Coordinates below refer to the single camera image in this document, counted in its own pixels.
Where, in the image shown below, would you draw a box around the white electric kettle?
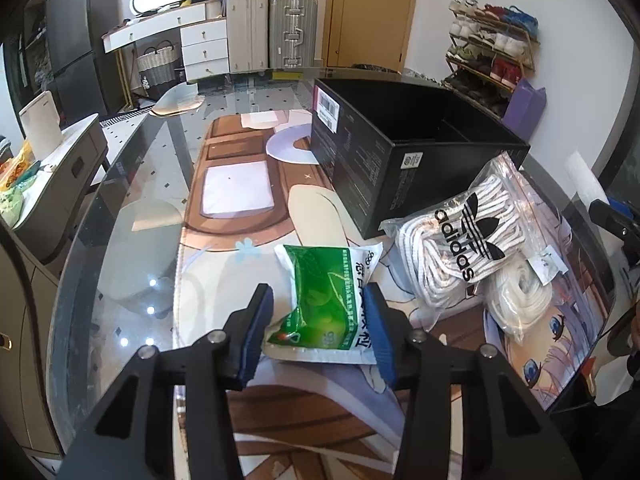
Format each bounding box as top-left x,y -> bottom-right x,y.
18,90 -> 63,160

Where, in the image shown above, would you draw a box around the white woven basket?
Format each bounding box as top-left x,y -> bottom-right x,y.
137,40 -> 178,89

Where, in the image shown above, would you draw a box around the shoe rack with shoes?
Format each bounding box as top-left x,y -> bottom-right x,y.
442,0 -> 539,119

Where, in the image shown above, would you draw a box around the wooden yellow door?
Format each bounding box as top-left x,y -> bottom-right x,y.
322,0 -> 416,73

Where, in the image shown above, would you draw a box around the black refrigerator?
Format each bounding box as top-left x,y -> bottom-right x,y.
46,0 -> 125,122

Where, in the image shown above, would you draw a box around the white suitcase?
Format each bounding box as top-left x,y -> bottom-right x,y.
227,0 -> 269,73

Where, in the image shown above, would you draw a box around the adidas bag white laces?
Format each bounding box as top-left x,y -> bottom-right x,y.
381,153 -> 568,341

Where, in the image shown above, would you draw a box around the green white plastic pouch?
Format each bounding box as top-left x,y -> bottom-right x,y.
264,243 -> 383,365

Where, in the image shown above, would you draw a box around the white drawer desk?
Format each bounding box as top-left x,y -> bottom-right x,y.
103,0 -> 230,82

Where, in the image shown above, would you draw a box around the person's right hand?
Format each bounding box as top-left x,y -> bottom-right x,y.
630,314 -> 640,353

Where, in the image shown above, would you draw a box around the purple bag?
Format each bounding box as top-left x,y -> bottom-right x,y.
502,78 -> 547,141

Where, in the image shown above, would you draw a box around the silver suitcase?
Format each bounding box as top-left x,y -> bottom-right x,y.
269,0 -> 318,70

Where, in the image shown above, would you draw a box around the grey side cabinet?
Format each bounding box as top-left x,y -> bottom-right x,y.
1,114 -> 107,264

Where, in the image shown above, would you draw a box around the bagged white rope coil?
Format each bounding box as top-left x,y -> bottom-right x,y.
482,253 -> 554,344

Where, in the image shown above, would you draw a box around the black cardboard box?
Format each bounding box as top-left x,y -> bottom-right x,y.
311,78 -> 529,240

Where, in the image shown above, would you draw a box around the white foam wrap piece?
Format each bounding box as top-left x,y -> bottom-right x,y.
565,152 -> 608,207

